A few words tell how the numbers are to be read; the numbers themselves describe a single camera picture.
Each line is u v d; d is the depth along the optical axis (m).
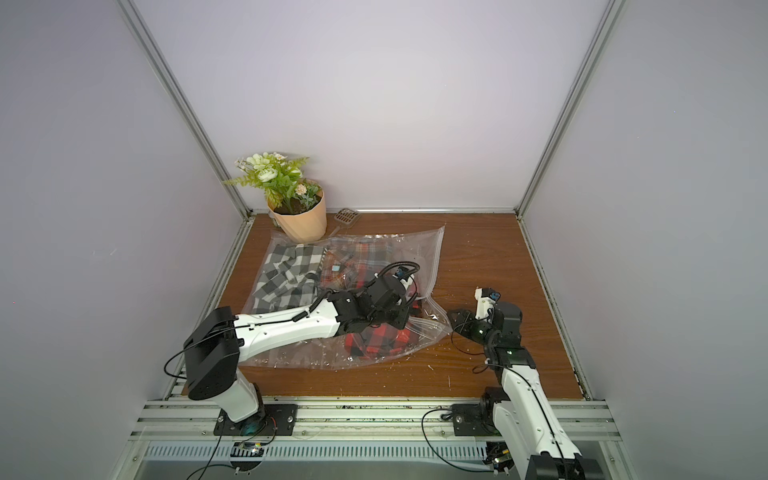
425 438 0.71
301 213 0.97
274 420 0.73
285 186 0.97
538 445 0.43
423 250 0.99
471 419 0.73
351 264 1.00
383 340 0.83
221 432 0.74
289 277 0.98
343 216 1.18
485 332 0.70
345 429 0.73
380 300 0.60
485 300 0.76
